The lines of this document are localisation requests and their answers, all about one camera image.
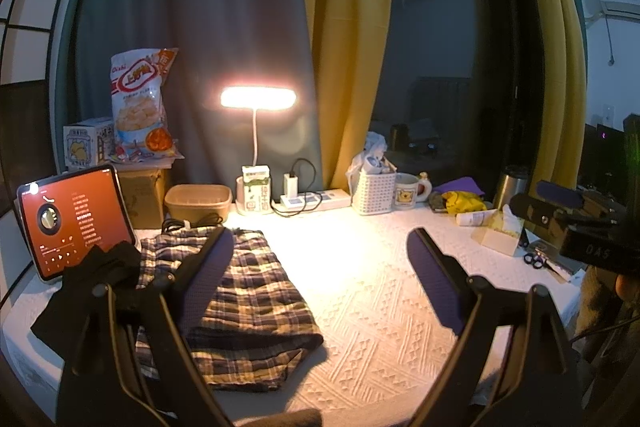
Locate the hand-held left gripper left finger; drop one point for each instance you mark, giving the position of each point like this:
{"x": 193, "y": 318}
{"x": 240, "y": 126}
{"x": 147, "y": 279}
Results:
{"x": 210, "y": 277}

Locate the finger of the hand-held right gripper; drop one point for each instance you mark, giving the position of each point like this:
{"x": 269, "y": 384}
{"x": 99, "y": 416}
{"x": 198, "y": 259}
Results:
{"x": 545, "y": 212}
{"x": 560, "y": 193}

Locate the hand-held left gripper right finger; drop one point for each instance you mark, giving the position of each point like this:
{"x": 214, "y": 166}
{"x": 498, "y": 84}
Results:
{"x": 430, "y": 279}

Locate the plaid pants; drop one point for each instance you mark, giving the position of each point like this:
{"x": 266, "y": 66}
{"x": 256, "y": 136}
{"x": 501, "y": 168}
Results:
{"x": 255, "y": 297}

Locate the person's right forearm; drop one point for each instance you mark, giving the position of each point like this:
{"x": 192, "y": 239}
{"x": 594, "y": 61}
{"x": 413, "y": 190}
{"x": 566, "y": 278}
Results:
{"x": 600, "y": 307}

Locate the person's right hand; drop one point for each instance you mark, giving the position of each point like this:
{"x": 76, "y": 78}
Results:
{"x": 629, "y": 291}

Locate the steel thermos cup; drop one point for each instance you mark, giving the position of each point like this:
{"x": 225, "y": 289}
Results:
{"x": 511, "y": 187}

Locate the tissue box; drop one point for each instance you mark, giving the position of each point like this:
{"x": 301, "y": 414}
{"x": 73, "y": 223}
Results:
{"x": 500, "y": 232}

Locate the white tube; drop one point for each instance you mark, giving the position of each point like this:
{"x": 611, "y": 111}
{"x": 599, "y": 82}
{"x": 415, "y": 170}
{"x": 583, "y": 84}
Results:
{"x": 472, "y": 219}

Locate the white textured tablecloth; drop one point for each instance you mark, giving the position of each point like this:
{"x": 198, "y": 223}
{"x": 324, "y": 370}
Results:
{"x": 375, "y": 332}

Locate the beige plastic container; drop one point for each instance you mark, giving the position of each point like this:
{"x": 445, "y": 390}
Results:
{"x": 197, "y": 202}

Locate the yellow cloth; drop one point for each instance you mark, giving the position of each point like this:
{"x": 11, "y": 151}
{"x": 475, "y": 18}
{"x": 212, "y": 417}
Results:
{"x": 465, "y": 202}

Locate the purple cloth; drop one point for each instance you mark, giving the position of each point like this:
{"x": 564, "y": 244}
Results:
{"x": 462, "y": 186}

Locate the cartoon print mug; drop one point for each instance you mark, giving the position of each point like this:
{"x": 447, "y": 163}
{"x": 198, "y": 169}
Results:
{"x": 406, "y": 192}

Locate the milk carton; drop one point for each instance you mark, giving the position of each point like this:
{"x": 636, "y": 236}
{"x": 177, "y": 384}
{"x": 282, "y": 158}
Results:
{"x": 256, "y": 189}

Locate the cardboard box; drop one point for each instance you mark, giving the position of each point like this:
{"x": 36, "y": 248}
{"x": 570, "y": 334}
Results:
{"x": 145, "y": 197}

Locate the white charger adapter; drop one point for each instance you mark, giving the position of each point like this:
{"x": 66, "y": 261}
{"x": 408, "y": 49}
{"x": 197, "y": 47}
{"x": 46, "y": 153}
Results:
{"x": 290, "y": 186}

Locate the yellow curtain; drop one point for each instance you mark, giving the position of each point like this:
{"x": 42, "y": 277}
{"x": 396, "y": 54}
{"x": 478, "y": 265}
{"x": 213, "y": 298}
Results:
{"x": 550, "y": 57}
{"x": 345, "y": 32}

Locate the candy packets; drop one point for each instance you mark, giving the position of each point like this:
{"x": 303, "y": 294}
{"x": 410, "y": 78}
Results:
{"x": 150, "y": 154}

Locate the black cloth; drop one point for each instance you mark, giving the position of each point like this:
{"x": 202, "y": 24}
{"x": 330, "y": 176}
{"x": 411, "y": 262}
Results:
{"x": 75, "y": 302}

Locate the white plastic bag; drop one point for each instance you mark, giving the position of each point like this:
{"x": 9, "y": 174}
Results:
{"x": 372, "y": 154}

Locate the tablet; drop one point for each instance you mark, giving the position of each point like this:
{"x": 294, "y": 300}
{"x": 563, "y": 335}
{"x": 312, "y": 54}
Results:
{"x": 75, "y": 227}

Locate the small printed box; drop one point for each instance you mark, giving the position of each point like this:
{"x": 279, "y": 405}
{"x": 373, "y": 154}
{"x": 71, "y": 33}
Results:
{"x": 87, "y": 144}

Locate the white desk lamp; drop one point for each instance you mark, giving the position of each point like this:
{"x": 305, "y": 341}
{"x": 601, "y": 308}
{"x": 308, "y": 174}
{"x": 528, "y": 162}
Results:
{"x": 257, "y": 98}

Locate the snack bag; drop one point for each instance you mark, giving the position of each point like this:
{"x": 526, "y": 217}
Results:
{"x": 142, "y": 102}

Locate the white air conditioner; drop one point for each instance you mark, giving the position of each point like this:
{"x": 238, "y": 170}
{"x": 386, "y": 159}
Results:
{"x": 612, "y": 7}

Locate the dark window pane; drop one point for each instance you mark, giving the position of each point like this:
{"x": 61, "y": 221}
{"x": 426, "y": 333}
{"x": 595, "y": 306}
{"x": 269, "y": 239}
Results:
{"x": 450, "y": 32}

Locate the teal curtain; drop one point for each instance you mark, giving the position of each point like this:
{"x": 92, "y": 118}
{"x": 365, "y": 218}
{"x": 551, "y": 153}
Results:
{"x": 200, "y": 32}

